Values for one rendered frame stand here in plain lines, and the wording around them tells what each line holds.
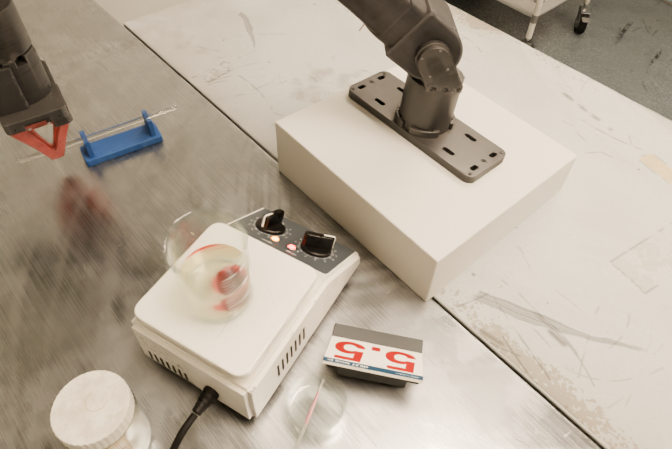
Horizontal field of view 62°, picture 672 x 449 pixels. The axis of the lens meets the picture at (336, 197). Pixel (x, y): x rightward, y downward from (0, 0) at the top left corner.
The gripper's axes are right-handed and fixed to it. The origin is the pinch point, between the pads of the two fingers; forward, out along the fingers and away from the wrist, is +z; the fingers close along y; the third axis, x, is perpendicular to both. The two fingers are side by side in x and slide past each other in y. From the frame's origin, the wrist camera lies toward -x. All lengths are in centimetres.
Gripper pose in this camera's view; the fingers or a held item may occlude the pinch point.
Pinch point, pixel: (55, 150)
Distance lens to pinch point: 76.5
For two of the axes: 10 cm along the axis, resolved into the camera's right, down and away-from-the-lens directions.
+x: 8.5, -3.9, 3.5
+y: 5.2, 6.4, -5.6
